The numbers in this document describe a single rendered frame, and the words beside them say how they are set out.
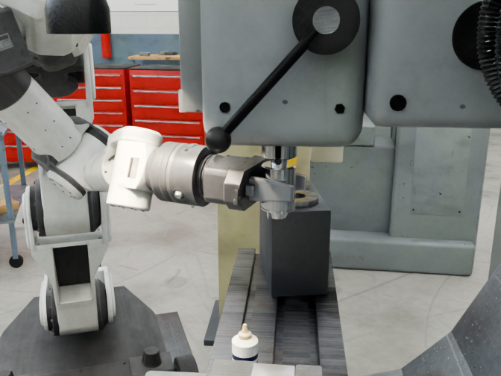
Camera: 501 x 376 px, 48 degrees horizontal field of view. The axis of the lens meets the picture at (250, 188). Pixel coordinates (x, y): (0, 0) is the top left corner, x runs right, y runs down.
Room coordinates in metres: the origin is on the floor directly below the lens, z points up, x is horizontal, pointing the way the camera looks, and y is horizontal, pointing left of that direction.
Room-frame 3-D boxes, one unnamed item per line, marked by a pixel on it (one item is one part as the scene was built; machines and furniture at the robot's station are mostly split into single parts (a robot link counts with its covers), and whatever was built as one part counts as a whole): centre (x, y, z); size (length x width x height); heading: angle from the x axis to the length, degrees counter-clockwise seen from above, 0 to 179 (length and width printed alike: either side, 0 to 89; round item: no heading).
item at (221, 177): (0.78, 0.05, 1.24); 0.13 x 0.12 x 0.10; 157
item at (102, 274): (1.48, 0.50, 0.68); 0.21 x 0.20 x 0.13; 17
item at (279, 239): (1.17, -0.09, 1.00); 0.22 x 0.12 x 0.20; 5
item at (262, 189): (0.71, -0.03, 1.24); 0.06 x 0.02 x 0.03; 67
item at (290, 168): (0.74, -0.04, 1.26); 0.05 x 0.05 x 0.01
